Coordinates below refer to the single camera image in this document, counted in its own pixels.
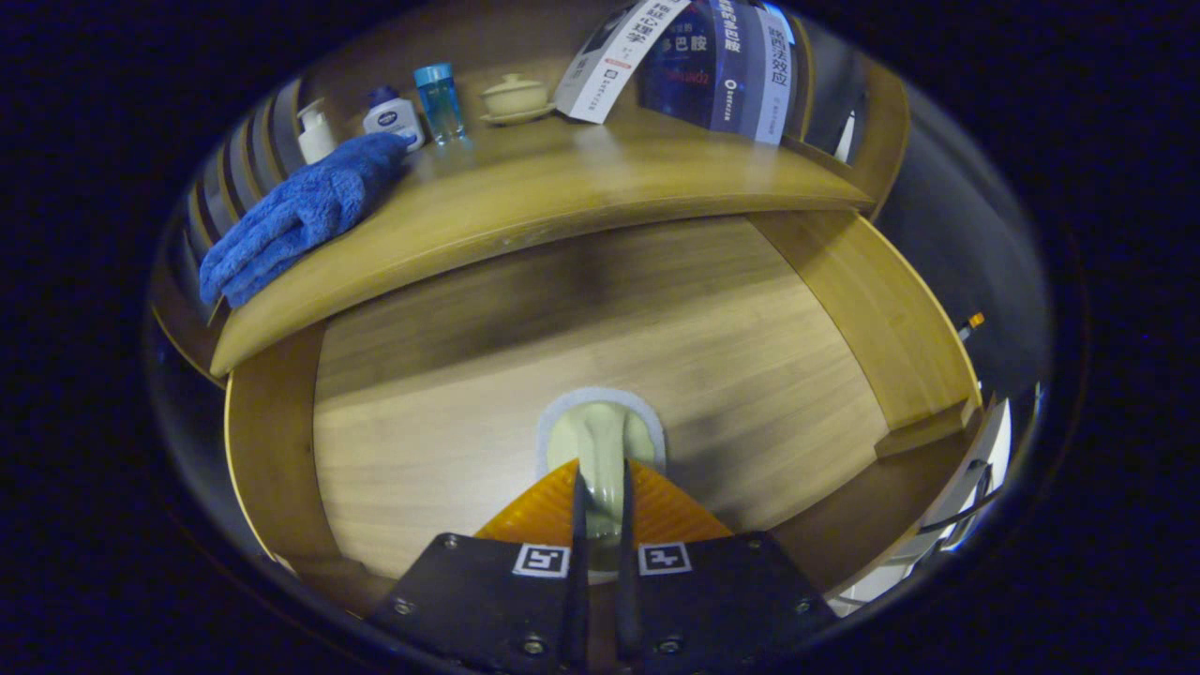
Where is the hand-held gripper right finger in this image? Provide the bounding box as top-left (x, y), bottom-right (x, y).
top-left (614, 459), bottom-right (840, 662)

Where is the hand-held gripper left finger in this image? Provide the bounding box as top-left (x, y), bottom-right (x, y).
top-left (366, 459), bottom-right (592, 671)

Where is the pale green scrub brush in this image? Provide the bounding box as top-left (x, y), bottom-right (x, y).
top-left (534, 386), bottom-right (668, 573)

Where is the wooden drawer with black knob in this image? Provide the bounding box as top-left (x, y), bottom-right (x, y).
top-left (223, 208), bottom-right (985, 615)

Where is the wooden countertop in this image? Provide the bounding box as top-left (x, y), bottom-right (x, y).
top-left (208, 112), bottom-right (878, 379)

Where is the wooden cabinet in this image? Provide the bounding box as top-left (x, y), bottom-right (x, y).
top-left (150, 0), bottom-right (912, 385)

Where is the blue folded towel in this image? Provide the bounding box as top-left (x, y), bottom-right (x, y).
top-left (199, 132), bottom-right (415, 309)

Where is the beige lidded tea cup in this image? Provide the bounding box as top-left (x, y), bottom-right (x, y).
top-left (479, 73), bottom-right (557, 127)

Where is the clear blue bottle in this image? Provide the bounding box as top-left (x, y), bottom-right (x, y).
top-left (413, 63), bottom-right (467, 146)

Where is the white bottle with blue cap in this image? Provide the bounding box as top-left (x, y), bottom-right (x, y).
top-left (363, 84), bottom-right (426, 153)

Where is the black backdrop cloth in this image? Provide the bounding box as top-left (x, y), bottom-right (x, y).
top-left (872, 84), bottom-right (1051, 395)

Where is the white pump bottle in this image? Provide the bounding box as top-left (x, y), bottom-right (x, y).
top-left (296, 97), bottom-right (338, 166)

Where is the white book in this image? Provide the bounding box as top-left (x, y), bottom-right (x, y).
top-left (553, 0), bottom-right (693, 125)

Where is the dark navy book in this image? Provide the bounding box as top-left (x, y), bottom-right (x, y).
top-left (637, 0), bottom-right (728, 128)

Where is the lavender book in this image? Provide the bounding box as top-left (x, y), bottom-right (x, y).
top-left (755, 3), bottom-right (798, 146)

